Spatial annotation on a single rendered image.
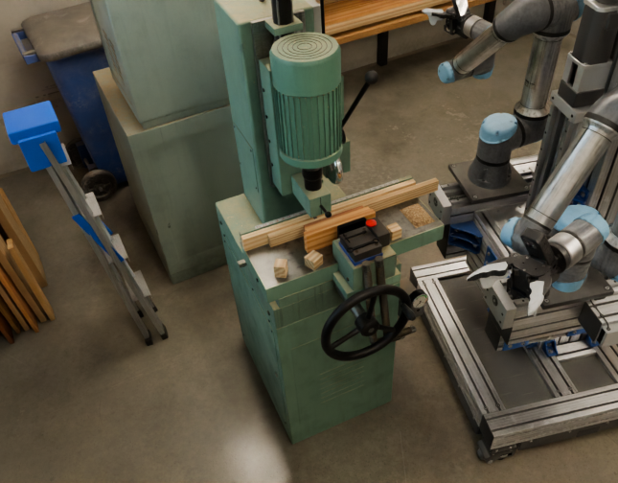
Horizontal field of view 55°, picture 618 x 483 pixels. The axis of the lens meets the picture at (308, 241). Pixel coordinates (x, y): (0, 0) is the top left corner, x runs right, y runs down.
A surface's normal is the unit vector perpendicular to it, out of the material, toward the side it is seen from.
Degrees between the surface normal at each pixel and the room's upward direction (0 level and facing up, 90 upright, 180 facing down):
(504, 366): 0
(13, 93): 90
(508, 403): 0
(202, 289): 0
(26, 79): 90
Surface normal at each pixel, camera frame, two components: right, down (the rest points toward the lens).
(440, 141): -0.05, -0.73
